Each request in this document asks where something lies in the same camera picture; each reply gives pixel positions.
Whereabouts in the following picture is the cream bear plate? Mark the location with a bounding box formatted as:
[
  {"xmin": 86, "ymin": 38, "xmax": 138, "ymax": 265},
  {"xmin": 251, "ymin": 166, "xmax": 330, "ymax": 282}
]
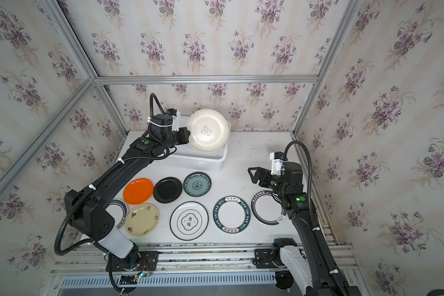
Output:
[{"xmin": 186, "ymin": 109, "xmax": 231, "ymax": 153}]

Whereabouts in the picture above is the white plate green red rim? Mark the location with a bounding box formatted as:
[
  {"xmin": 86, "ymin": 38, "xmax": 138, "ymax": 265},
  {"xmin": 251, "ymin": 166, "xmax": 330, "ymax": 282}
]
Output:
[{"xmin": 250, "ymin": 190, "xmax": 286, "ymax": 226}]

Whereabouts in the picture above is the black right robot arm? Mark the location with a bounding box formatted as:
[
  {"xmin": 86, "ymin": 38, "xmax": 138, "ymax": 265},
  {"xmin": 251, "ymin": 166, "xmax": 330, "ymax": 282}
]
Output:
[{"xmin": 248, "ymin": 162, "xmax": 361, "ymax": 296}]

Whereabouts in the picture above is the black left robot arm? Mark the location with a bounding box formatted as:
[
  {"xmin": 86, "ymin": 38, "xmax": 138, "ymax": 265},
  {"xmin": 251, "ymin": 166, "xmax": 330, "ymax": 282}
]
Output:
[{"xmin": 54, "ymin": 109, "xmax": 190, "ymax": 270}]

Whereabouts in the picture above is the white plastic bin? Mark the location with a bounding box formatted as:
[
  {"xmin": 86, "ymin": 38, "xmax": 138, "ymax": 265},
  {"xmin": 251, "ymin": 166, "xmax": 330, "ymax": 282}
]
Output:
[{"xmin": 164, "ymin": 116, "xmax": 229, "ymax": 171}]

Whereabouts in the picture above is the white plate green lettered rim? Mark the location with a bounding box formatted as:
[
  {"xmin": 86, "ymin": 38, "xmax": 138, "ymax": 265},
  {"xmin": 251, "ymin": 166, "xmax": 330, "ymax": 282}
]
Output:
[{"xmin": 213, "ymin": 196, "xmax": 251, "ymax": 234}]

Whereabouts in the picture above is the teal blue floral plate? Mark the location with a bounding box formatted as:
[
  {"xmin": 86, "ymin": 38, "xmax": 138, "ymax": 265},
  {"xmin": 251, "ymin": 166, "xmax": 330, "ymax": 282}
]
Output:
[{"xmin": 183, "ymin": 171, "xmax": 212, "ymax": 197}]

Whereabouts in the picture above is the orange plate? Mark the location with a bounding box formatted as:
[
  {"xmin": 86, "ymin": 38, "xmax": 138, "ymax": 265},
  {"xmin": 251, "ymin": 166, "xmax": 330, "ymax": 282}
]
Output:
[{"xmin": 123, "ymin": 178, "xmax": 154, "ymax": 205}]

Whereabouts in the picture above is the white plate black rim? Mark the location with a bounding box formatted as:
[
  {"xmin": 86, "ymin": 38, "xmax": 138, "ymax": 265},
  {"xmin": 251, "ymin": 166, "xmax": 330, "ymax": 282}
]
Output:
[{"xmin": 170, "ymin": 202, "xmax": 209, "ymax": 241}]

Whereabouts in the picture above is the white green rim plate left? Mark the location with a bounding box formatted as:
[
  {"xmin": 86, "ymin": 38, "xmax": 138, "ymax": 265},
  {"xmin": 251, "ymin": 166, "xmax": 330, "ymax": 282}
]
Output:
[{"xmin": 106, "ymin": 199, "xmax": 128, "ymax": 229}]

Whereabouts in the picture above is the yellowish cream plate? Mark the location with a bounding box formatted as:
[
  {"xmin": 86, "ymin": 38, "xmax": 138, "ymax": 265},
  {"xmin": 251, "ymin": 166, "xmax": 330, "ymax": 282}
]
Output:
[{"xmin": 125, "ymin": 203, "xmax": 160, "ymax": 237}]

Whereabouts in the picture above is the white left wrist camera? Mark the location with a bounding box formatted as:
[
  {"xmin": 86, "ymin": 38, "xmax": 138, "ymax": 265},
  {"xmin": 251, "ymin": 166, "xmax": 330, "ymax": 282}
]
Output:
[{"xmin": 166, "ymin": 108, "xmax": 181, "ymax": 132}]

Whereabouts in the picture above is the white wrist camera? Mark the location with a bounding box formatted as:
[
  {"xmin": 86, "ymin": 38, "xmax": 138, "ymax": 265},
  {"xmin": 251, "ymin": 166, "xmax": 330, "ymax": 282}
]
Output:
[
  {"xmin": 166, "ymin": 108, "xmax": 181, "ymax": 132},
  {"xmin": 270, "ymin": 152, "xmax": 286, "ymax": 176}
]

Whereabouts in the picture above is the aluminium frame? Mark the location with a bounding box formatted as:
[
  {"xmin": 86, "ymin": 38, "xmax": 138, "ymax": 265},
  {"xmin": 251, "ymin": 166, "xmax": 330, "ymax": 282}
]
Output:
[{"xmin": 0, "ymin": 1, "xmax": 358, "ymax": 251}]

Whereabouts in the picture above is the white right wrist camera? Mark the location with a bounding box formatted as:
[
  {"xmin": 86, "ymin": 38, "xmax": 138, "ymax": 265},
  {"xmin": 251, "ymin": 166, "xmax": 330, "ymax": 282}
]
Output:
[{"xmin": 270, "ymin": 152, "xmax": 286, "ymax": 176}]

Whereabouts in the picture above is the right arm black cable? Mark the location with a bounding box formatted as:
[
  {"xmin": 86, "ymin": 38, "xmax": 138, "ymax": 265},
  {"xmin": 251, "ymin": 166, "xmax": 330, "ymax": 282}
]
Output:
[{"xmin": 283, "ymin": 140, "xmax": 350, "ymax": 296}]

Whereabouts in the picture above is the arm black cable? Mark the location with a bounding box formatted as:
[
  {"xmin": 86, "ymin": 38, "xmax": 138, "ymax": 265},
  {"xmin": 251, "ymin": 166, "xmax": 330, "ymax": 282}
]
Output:
[
  {"xmin": 283, "ymin": 140, "xmax": 350, "ymax": 296},
  {"xmin": 54, "ymin": 92, "xmax": 171, "ymax": 257}
]

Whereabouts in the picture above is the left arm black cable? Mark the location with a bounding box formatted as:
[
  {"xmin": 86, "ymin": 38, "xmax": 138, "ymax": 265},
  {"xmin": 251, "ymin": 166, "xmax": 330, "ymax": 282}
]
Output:
[{"xmin": 54, "ymin": 92, "xmax": 171, "ymax": 257}]

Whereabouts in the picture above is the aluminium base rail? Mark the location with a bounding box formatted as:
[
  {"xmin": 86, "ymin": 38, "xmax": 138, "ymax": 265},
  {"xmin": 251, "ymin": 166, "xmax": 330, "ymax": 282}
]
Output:
[{"xmin": 40, "ymin": 242, "xmax": 363, "ymax": 296}]

